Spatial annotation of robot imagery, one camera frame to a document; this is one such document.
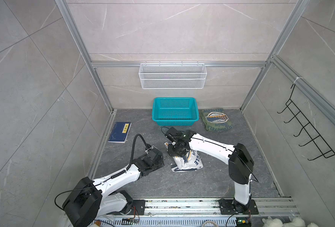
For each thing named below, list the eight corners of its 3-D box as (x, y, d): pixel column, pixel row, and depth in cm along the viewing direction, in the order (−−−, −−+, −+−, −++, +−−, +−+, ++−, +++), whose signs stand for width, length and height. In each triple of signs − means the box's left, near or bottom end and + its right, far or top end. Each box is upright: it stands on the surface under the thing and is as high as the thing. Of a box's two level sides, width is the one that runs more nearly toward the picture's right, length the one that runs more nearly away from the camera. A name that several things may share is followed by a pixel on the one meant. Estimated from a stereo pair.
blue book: (108, 142, 102) (107, 140, 100) (116, 122, 113) (116, 121, 112) (124, 143, 101) (123, 142, 100) (131, 123, 113) (130, 122, 111)
